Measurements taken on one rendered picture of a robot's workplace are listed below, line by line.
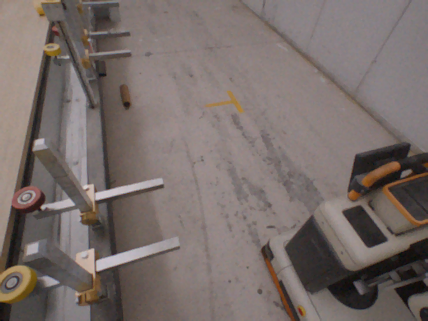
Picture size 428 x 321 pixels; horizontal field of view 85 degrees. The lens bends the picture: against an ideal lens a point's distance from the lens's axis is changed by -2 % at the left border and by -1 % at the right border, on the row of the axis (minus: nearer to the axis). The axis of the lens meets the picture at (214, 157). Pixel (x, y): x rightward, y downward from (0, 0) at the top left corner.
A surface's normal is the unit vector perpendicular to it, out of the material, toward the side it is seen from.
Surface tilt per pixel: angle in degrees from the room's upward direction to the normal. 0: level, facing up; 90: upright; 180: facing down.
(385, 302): 0
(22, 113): 0
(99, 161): 0
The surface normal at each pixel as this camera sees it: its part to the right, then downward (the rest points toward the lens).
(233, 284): 0.07, -0.64
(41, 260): 0.33, 0.74
